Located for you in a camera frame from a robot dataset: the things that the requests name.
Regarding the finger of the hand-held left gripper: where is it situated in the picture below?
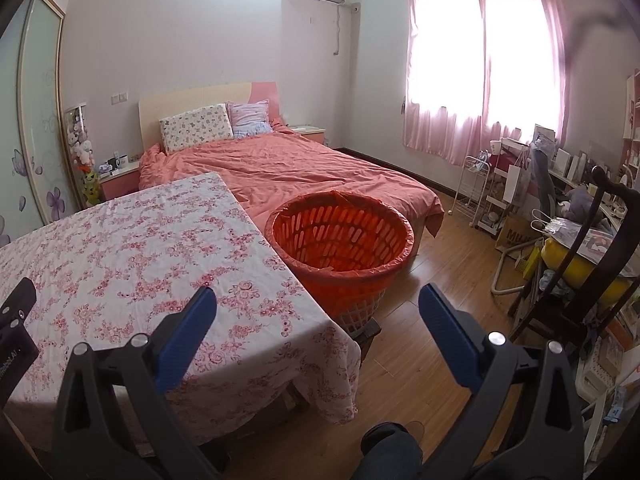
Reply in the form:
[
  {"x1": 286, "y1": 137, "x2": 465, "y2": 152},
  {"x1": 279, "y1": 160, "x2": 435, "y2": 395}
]
[{"x1": 0, "y1": 277, "x2": 38, "y2": 332}]

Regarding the pink striped pillow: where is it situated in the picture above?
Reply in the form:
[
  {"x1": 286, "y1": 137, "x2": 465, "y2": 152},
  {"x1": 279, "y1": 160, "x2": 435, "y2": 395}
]
[{"x1": 227, "y1": 101, "x2": 273, "y2": 139}]

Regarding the floral pillow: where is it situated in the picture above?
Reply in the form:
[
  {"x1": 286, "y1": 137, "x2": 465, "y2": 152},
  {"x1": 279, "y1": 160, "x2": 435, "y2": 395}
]
[{"x1": 159, "y1": 103, "x2": 234, "y2": 155}]

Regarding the wardrobe with purple flower doors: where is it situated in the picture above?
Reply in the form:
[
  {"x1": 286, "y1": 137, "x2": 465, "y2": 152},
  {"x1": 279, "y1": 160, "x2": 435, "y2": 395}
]
[{"x1": 0, "y1": 0, "x2": 68, "y2": 248}]

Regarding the pink nightstand with mugs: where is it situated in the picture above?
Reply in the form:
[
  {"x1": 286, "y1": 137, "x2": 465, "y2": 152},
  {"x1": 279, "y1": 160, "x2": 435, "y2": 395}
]
[{"x1": 100, "y1": 160, "x2": 142, "y2": 201}]

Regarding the beige and pink headboard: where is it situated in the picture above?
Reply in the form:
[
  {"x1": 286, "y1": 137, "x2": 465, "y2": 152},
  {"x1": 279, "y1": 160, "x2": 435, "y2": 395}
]
[{"x1": 138, "y1": 81, "x2": 281, "y2": 153}]

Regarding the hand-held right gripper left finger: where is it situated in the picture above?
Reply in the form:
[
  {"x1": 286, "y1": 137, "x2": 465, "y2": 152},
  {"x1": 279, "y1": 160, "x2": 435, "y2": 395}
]
[{"x1": 51, "y1": 286, "x2": 218, "y2": 480}]

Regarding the pink nightstand with book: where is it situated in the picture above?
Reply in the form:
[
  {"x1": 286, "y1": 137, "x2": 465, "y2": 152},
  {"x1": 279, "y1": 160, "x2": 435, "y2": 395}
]
[{"x1": 290, "y1": 125, "x2": 327, "y2": 147}]

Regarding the pink floral tablecloth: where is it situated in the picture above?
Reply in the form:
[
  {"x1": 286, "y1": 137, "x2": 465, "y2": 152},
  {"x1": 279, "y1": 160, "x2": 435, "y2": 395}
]
[{"x1": 0, "y1": 171, "x2": 362, "y2": 423}]

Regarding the pink curtain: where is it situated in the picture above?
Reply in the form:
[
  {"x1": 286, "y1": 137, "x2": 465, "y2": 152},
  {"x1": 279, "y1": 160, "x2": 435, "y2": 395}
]
[{"x1": 402, "y1": 0, "x2": 571, "y2": 167}]

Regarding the dark wooden chair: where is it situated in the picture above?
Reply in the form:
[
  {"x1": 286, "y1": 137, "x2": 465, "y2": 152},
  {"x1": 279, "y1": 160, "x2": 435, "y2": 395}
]
[{"x1": 510, "y1": 165, "x2": 640, "y2": 356}]

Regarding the green plush toy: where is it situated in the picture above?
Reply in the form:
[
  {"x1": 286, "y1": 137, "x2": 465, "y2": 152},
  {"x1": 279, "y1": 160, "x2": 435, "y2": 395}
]
[{"x1": 80, "y1": 167, "x2": 102, "y2": 206}]

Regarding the orange duvet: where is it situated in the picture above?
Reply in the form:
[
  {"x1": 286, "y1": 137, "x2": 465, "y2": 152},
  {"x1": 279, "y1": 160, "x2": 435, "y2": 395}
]
[{"x1": 138, "y1": 127, "x2": 445, "y2": 238}]

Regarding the cluttered desk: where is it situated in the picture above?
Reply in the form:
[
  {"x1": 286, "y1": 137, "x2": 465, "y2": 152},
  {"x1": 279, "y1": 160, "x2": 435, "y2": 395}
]
[{"x1": 500, "y1": 125, "x2": 640, "y2": 231}]

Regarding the white paper bag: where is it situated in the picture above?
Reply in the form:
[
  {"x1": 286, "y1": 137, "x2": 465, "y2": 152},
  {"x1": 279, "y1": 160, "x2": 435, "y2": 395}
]
[{"x1": 502, "y1": 162, "x2": 527, "y2": 209}]

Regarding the orange laundry basket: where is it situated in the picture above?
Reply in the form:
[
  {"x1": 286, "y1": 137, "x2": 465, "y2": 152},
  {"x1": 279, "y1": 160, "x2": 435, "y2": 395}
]
[{"x1": 263, "y1": 190, "x2": 416, "y2": 333}]

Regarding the person's leg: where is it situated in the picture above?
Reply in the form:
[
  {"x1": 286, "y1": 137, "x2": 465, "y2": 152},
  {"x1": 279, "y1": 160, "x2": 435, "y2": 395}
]
[{"x1": 350, "y1": 422, "x2": 426, "y2": 480}]

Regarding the clear tube of plush toys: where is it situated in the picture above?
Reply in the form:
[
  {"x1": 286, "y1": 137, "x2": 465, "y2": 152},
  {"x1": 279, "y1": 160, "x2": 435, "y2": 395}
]
[{"x1": 65, "y1": 105, "x2": 94, "y2": 171}]

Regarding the white wire rack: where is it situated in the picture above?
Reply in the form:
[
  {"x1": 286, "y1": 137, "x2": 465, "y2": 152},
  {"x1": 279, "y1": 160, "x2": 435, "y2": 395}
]
[{"x1": 452, "y1": 155, "x2": 511, "y2": 233}]

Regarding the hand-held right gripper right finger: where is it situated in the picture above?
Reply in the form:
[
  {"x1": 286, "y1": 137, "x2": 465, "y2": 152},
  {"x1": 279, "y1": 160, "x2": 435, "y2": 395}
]
[{"x1": 417, "y1": 283, "x2": 585, "y2": 480}]

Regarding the yellow round tub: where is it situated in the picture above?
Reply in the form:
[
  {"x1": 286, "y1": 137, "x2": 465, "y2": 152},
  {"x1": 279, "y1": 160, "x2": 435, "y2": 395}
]
[{"x1": 542, "y1": 237, "x2": 633, "y2": 307}]

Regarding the cardboard box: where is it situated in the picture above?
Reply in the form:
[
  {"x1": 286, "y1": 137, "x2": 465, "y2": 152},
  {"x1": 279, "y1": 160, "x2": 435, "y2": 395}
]
[{"x1": 495, "y1": 215, "x2": 535, "y2": 257}]

